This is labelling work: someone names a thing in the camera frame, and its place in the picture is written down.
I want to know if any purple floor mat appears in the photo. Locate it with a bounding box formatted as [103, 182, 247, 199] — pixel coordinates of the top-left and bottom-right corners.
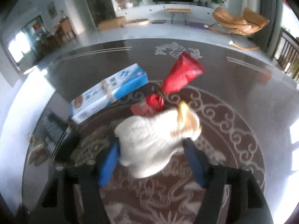
[187, 22, 209, 31]

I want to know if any grey curtain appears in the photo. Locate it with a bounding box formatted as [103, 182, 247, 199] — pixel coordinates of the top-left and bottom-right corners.
[251, 0, 284, 56]

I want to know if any white television cabinet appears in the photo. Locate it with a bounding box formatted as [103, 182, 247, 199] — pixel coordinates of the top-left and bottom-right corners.
[115, 2, 219, 21]

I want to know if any red tied plastic bag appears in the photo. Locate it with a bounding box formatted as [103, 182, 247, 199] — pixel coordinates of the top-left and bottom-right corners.
[131, 52, 206, 117]

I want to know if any beige floor mat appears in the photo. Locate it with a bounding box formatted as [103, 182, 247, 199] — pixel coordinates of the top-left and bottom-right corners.
[126, 19, 150, 27]

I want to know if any framed wall painting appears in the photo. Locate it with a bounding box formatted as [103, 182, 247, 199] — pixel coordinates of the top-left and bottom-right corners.
[47, 1, 58, 19]

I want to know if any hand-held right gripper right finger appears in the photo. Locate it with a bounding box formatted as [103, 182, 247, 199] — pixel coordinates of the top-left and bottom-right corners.
[182, 138, 275, 224]

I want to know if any brown cardboard box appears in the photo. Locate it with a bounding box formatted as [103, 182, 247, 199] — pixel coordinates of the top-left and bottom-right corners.
[98, 16, 126, 31]

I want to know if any black cardboard box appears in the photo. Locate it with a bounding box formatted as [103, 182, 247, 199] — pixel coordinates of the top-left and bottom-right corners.
[42, 113, 80, 162]

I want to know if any blue and white box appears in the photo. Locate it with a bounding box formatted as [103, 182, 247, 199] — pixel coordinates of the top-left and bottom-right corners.
[71, 63, 149, 125]

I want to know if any orange lounge chair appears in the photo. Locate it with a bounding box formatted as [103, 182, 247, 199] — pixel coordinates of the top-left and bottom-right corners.
[209, 7, 270, 50]

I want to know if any wooden side cabinet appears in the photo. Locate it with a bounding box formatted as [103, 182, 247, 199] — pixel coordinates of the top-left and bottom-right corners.
[54, 16, 77, 43]

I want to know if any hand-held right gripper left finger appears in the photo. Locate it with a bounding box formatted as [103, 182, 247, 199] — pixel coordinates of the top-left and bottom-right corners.
[35, 142, 121, 224]

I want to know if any dark wooden chair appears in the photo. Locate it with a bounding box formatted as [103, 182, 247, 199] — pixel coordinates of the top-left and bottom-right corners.
[272, 28, 299, 80]

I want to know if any white plush toy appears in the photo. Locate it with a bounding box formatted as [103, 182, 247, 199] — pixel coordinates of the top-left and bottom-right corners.
[114, 100, 202, 179]

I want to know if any black display cabinet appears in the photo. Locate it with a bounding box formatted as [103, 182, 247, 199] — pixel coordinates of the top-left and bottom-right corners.
[81, 0, 116, 27]

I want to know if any wooden bench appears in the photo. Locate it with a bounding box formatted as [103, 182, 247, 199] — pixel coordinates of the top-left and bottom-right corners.
[165, 8, 192, 25]

